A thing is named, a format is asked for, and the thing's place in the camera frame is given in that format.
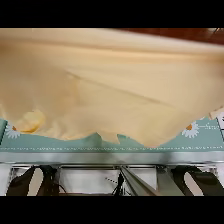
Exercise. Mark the cream shirt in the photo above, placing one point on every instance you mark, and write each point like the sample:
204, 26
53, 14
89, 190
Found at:
110, 83

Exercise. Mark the silver frame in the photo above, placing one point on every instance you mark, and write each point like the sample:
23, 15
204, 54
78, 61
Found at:
140, 186

